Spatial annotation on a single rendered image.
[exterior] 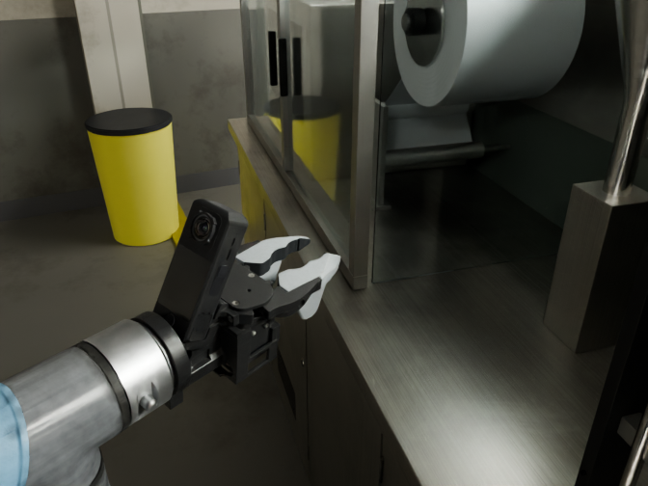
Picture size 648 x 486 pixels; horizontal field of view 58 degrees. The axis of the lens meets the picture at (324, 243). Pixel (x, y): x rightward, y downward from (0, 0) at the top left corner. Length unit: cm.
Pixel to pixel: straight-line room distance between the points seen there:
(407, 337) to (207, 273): 62
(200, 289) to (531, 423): 59
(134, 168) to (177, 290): 264
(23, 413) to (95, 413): 5
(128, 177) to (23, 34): 98
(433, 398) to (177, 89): 307
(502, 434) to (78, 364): 61
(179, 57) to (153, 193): 92
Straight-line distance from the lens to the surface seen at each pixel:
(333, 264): 58
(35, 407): 44
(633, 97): 94
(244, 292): 52
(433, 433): 88
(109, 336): 48
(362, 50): 98
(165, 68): 372
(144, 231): 328
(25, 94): 370
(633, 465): 73
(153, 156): 313
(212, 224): 47
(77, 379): 45
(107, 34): 340
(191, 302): 48
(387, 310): 110
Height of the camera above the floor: 152
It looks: 28 degrees down
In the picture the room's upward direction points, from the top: straight up
